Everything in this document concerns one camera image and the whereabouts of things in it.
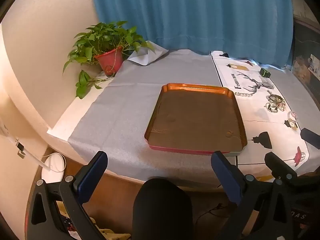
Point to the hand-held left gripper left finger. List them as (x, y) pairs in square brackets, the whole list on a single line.
[(93, 170)]

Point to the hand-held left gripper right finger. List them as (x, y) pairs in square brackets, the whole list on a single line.
[(223, 172)]

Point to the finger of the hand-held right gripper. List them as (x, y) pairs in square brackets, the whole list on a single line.
[(278, 165), (311, 137)]

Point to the orange metal tray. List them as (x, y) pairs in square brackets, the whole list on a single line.
[(197, 120)]

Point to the white printed cloth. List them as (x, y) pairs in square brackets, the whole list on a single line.
[(265, 130)]

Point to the white round floor device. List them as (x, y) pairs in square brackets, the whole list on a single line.
[(53, 166)]

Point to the patterned cloth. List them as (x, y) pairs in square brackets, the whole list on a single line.
[(100, 230)]

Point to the grey tablecloth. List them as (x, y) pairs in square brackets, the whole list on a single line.
[(125, 110)]

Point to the person's leg in black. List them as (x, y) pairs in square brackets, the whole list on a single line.
[(162, 210)]

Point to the green and black watch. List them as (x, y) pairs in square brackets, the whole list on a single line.
[(265, 72)]

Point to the dark framed picture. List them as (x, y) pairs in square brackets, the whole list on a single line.
[(307, 55)]

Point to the red plant pot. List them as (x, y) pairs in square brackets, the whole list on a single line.
[(110, 60)]

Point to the green leafy plant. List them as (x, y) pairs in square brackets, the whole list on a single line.
[(105, 37)]

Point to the blue curtain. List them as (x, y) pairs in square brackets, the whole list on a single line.
[(190, 15)]

